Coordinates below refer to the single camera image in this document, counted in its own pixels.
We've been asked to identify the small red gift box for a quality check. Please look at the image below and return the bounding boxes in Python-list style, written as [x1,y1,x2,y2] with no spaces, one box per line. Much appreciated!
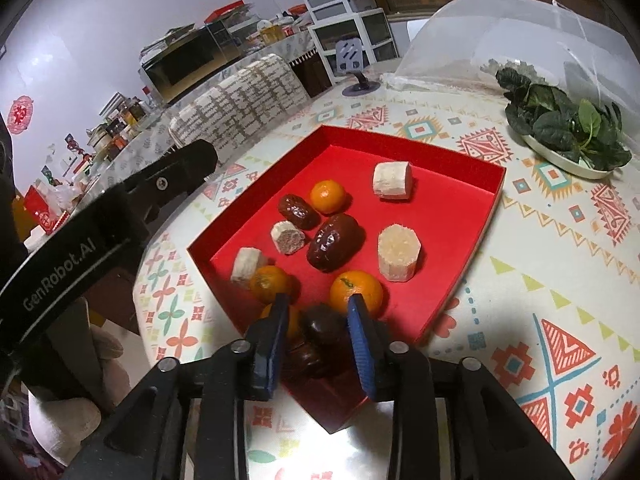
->
[22,185,68,233]

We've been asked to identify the dark round plum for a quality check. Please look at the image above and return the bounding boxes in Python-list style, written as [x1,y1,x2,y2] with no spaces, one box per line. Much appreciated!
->
[299,304,351,348]

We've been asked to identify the white mesh food cover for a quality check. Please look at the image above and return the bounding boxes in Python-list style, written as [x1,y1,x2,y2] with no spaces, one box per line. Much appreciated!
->
[382,0,640,126]

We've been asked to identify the small tangerine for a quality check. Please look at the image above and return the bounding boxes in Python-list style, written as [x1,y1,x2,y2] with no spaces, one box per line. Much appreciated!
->
[310,180,347,213]

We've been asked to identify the small red date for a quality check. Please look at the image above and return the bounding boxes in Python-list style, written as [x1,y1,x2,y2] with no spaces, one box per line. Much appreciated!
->
[278,194,322,231]

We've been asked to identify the oval white plate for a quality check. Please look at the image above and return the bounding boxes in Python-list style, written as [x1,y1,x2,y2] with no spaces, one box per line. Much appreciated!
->
[520,130,632,181]

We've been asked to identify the large glossy red date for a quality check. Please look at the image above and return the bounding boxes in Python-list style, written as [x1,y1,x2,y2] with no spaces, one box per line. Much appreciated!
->
[306,213,362,273]

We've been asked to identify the white plastic drawer unit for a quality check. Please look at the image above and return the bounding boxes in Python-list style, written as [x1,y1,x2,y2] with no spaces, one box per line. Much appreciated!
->
[307,8,399,73]

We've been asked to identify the large sugarcane piece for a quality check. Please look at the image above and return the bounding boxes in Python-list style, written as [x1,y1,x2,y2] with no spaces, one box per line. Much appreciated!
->
[372,161,414,201]

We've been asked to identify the patterned chair cover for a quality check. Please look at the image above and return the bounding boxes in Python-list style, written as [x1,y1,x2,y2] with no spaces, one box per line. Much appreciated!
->
[169,52,311,161]

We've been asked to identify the red paper wall decoration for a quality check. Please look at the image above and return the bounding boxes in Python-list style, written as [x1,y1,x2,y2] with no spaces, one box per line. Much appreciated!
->
[6,95,36,136]

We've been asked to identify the spinach leaves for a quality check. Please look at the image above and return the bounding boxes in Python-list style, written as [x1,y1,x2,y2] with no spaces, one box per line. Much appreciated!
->
[495,66,632,171]

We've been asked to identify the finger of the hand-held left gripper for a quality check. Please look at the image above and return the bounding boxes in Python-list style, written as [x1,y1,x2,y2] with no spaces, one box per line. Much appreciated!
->
[117,139,219,226]

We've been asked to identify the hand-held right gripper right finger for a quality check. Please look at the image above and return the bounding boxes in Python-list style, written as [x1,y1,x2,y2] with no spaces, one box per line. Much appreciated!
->
[347,294,576,480]

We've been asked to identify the wrinkled red date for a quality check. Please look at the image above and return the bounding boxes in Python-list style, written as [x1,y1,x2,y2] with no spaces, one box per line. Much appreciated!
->
[282,340,336,380]

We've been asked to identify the grey phone stand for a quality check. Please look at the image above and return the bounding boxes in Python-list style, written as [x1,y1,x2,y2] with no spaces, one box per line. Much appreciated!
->
[334,37,378,97]

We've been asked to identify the person's left hand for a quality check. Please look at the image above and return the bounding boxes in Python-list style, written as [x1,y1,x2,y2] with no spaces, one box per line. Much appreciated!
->
[27,324,133,467]

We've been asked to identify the small sugarcane piece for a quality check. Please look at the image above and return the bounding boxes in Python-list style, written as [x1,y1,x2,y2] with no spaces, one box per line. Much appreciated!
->
[270,220,306,256]

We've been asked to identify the orange tangerine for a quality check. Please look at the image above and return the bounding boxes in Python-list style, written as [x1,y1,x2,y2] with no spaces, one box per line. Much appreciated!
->
[259,302,303,343]
[249,265,293,303]
[329,270,385,318]

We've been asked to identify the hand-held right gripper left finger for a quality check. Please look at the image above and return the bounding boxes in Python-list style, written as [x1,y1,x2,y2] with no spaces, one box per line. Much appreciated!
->
[60,292,293,480]

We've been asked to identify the red cardboard box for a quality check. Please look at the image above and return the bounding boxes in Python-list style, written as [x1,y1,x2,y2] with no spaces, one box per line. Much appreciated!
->
[186,125,507,435]

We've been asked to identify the microwave oven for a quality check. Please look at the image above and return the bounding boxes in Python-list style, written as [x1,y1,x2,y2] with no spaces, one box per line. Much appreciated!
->
[139,27,226,106]

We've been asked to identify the peeled sugarcane piece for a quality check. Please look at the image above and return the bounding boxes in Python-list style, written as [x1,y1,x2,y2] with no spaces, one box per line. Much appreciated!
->
[377,224,423,282]

